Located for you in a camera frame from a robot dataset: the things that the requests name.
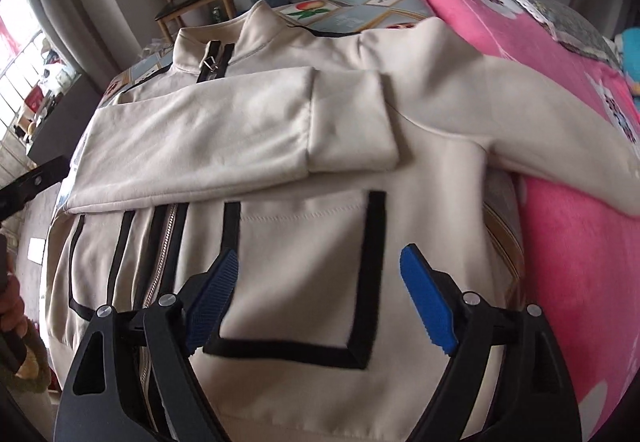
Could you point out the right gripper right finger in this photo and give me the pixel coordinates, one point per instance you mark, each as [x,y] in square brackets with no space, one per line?
[534,398]

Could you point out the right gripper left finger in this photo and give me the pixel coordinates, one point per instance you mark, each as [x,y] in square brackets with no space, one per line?
[103,400]

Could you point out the cream jacket with black trim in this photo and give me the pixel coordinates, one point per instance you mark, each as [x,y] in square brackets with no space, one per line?
[312,157]

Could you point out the person's left hand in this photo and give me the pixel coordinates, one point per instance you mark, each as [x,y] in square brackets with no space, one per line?
[12,308]

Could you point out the dark grey cabinet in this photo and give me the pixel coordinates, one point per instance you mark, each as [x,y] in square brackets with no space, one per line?
[60,132]

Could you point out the pink floral blanket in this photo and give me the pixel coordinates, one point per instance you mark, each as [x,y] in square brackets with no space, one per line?
[569,122]

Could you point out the grey curtain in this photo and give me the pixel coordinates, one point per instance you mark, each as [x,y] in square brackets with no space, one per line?
[85,7]

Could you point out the blue pillow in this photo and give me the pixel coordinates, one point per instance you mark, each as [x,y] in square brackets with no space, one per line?
[628,47]

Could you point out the grey lace cloth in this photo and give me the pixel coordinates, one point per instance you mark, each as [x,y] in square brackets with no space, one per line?
[571,30]

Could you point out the patterned blue bed sheet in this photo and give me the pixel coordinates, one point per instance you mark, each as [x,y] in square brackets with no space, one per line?
[324,16]

